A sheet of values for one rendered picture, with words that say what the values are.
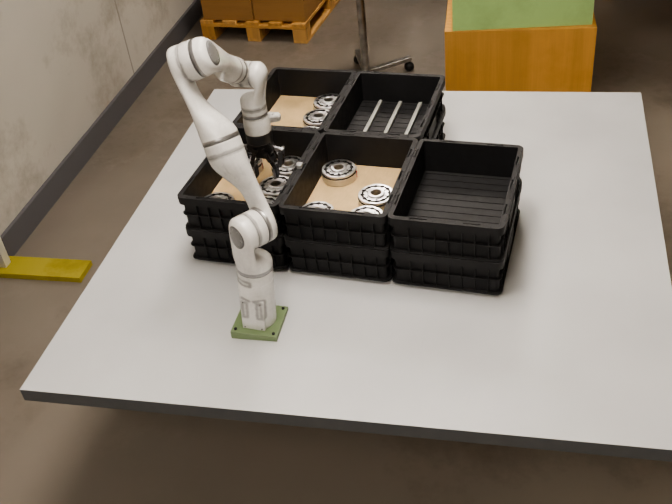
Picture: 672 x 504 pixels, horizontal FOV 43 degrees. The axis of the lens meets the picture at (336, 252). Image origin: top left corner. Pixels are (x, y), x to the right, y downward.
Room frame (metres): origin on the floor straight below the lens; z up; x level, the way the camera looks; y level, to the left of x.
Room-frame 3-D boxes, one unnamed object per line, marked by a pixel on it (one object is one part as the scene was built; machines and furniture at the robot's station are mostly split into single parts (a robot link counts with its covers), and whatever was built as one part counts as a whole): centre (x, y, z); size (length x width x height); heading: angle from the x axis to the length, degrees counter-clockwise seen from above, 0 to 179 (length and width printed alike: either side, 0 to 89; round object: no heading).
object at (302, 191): (2.00, -0.07, 0.87); 0.40 x 0.30 x 0.11; 159
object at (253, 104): (2.10, 0.17, 1.17); 0.09 x 0.07 x 0.15; 70
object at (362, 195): (1.98, -0.13, 0.86); 0.10 x 0.10 x 0.01
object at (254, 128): (2.11, 0.17, 1.07); 0.11 x 0.09 x 0.06; 158
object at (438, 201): (1.90, -0.35, 0.87); 0.40 x 0.30 x 0.11; 159
